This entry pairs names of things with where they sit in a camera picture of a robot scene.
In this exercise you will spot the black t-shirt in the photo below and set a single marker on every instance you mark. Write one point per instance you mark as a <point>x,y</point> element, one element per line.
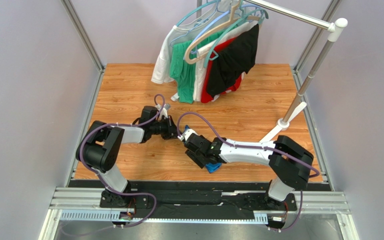
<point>239,55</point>

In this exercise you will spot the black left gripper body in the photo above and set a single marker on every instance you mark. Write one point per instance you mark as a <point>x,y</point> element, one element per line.
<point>164,128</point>

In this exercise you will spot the white t-shirt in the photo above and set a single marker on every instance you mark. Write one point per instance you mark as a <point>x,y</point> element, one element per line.
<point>191,78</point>
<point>161,71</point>

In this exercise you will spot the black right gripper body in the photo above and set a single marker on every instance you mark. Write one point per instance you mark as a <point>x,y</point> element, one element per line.
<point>194,149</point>

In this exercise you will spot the red t-shirt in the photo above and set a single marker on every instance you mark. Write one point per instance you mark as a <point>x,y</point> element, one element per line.
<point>214,85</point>

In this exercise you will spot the white clothes rack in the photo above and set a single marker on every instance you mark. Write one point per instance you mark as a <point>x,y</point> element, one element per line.
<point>335,29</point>

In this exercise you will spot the teal hanger left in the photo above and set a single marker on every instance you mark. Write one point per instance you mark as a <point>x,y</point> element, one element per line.
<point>198,10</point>

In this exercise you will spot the blue cloth napkin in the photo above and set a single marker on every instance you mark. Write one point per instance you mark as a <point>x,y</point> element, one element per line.
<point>213,167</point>

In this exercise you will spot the white t-shirt middle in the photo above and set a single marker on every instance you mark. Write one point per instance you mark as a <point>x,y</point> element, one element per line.
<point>191,78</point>

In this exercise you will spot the teal plastic hanger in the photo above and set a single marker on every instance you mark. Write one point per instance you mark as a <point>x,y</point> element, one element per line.
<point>207,46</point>

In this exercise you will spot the white t-shirt left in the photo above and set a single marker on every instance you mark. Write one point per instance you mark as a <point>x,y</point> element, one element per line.
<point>161,71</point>

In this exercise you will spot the blue plastic hanger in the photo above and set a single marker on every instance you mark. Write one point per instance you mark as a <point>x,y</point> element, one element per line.
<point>187,32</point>

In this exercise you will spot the green t-shirt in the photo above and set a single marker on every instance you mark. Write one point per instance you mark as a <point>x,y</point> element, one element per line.
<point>187,76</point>

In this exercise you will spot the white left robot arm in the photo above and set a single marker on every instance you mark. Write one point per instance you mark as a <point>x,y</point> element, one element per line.
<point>99,149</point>

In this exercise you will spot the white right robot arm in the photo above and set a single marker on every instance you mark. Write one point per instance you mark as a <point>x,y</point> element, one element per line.
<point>292,164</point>

